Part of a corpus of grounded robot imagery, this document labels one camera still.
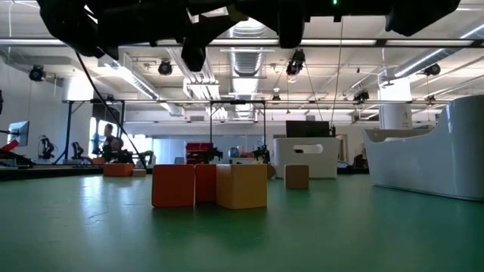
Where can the black computer monitor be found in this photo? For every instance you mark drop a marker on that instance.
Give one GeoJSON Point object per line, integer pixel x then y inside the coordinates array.
{"type": "Point", "coordinates": [308, 129]}

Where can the salmon tan wooden block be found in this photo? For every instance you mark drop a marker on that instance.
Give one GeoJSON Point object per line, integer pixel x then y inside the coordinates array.
{"type": "Point", "coordinates": [296, 177]}

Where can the black table frame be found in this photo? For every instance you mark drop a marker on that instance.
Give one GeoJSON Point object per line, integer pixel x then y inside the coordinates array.
{"type": "Point", "coordinates": [45, 172]}

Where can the red long wooden block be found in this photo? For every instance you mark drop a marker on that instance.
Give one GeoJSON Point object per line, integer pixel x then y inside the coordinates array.
{"type": "Point", "coordinates": [173, 185]}

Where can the yellow wooden cube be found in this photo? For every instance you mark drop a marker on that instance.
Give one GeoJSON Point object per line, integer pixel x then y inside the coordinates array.
{"type": "Point", "coordinates": [242, 187]}

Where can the overhead rig crossbar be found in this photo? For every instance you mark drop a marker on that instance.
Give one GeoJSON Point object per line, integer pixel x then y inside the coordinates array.
{"type": "Point", "coordinates": [416, 42]}

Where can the silver computer monitor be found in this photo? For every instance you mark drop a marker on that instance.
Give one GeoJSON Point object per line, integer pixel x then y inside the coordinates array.
{"type": "Point", "coordinates": [19, 133]}

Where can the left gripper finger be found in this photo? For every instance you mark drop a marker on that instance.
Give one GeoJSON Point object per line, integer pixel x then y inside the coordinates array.
{"type": "Point", "coordinates": [292, 34]}
{"type": "Point", "coordinates": [193, 56]}

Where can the corrugated silver ceiling duct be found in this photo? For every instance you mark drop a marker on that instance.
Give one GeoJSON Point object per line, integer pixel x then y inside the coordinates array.
{"type": "Point", "coordinates": [245, 68]}

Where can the black metal frame stand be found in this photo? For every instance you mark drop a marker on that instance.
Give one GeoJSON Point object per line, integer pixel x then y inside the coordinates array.
{"type": "Point", "coordinates": [237, 102]}
{"type": "Point", "coordinates": [68, 132]}

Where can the person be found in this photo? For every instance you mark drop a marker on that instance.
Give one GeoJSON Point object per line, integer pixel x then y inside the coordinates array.
{"type": "Point", "coordinates": [118, 152]}
{"type": "Point", "coordinates": [109, 138]}

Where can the red small wooden block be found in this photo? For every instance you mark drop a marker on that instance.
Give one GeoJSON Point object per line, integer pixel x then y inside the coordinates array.
{"type": "Point", "coordinates": [206, 183]}

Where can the pale wooden block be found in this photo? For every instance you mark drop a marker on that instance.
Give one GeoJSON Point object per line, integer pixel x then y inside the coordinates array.
{"type": "Point", "coordinates": [139, 173]}

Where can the red tool cart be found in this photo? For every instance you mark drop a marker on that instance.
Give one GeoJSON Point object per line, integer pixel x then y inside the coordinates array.
{"type": "Point", "coordinates": [198, 151]}

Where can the black ceiling spotlight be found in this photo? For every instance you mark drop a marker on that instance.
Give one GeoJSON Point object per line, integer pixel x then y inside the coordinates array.
{"type": "Point", "coordinates": [165, 68]}
{"type": "Point", "coordinates": [432, 70]}
{"type": "Point", "coordinates": [295, 63]}
{"type": "Point", "coordinates": [361, 96]}
{"type": "Point", "coordinates": [36, 73]}

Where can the green table mat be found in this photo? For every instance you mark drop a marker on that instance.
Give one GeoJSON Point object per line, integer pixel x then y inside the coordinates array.
{"type": "Point", "coordinates": [113, 234]}

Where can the grey white plastic bin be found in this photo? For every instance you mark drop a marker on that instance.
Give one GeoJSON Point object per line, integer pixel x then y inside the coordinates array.
{"type": "Point", "coordinates": [435, 158]}

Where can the orange long wooden block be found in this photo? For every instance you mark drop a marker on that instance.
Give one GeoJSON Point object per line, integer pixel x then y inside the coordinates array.
{"type": "Point", "coordinates": [118, 170]}

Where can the white round pillar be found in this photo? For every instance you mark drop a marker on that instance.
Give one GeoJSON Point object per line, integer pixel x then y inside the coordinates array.
{"type": "Point", "coordinates": [395, 109]}

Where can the background black robot arm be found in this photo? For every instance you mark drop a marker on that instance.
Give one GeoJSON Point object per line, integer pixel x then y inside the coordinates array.
{"type": "Point", "coordinates": [47, 147]}
{"type": "Point", "coordinates": [261, 153]}
{"type": "Point", "coordinates": [217, 153]}
{"type": "Point", "coordinates": [77, 150]}

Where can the smooth silver ceiling pipe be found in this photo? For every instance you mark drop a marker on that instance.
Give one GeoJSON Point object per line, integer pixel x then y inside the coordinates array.
{"type": "Point", "coordinates": [427, 58]}

